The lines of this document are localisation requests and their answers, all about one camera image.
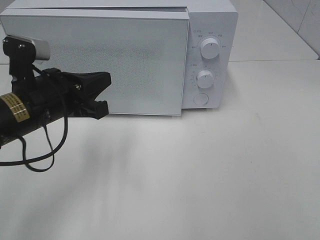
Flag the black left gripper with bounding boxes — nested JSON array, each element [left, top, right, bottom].
[[12, 67, 112, 120]]

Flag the white microwave door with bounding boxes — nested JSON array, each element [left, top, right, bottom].
[[0, 8, 189, 116]]

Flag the round white door release button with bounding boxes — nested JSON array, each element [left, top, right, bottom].
[[193, 93, 209, 106]]

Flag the white timer knob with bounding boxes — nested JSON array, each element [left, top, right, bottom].
[[196, 70, 215, 89]]

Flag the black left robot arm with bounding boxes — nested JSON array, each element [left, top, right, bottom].
[[0, 68, 112, 145]]

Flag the white microwave oven body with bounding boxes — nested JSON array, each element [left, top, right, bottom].
[[3, 0, 238, 111]]

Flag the upper white power knob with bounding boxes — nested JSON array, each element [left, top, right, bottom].
[[199, 36, 221, 60]]

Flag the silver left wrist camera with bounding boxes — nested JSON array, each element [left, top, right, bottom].
[[2, 35, 51, 82]]

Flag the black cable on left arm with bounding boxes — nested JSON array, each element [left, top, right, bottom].
[[0, 64, 70, 173]]

